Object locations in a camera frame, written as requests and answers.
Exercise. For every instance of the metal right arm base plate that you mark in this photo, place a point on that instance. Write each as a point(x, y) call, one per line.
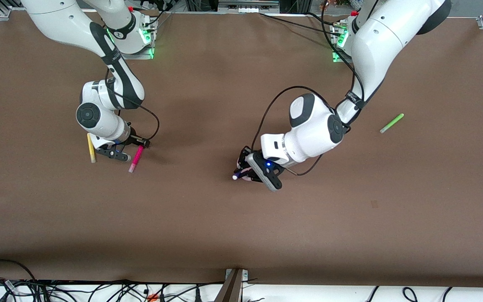
point(143, 54)

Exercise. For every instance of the purple marker pen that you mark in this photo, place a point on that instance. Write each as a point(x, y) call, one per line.
point(236, 176)

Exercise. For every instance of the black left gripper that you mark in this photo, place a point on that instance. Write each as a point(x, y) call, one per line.
point(242, 161)

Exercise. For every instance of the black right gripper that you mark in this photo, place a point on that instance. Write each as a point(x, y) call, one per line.
point(137, 140)

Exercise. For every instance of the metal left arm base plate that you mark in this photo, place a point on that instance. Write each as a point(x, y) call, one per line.
point(340, 56)

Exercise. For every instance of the pink highlighter pen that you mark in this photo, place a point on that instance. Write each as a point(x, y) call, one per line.
point(134, 161)

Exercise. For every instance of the aluminium table leg bracket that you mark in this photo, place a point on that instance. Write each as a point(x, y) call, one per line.
point(231, 287)

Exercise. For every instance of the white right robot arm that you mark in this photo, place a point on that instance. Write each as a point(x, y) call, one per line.
point(99, 113)

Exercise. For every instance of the yellow highlighter pen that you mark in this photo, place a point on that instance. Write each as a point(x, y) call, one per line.
point(92, 149)

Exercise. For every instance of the green highlighter pen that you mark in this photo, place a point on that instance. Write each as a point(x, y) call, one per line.
point(392, 123)

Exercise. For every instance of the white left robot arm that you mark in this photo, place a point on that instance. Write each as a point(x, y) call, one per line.
point(317, 130)

